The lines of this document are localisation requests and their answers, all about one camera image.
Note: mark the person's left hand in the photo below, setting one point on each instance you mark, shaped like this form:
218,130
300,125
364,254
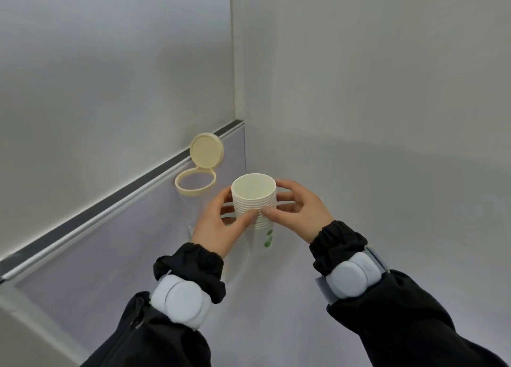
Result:
213,231

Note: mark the person's right hand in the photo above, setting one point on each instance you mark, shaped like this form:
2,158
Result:
305,217

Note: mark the person's right middle finger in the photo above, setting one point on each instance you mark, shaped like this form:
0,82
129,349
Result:
284,197

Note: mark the person's left middle finger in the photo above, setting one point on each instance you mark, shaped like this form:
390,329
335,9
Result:
228,210

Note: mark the person's left thumb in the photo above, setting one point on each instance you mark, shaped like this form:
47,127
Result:
245,220

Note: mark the person's right thumb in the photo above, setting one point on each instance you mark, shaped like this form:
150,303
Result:
273,214

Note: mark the stack of white paper cups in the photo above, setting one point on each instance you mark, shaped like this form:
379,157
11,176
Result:
253,195

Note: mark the person's left forearm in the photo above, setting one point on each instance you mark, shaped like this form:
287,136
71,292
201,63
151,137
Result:
159,338

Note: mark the person's right forearm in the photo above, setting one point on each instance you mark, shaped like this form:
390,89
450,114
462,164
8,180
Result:
399,322

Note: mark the clear jar with beige flip lid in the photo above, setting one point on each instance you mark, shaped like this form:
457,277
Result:
206,150

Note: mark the white wrist tracker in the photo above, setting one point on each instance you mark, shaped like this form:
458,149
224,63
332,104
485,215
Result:
179,303
355,274

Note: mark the black and silver partition rail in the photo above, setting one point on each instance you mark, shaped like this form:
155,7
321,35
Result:
119,199

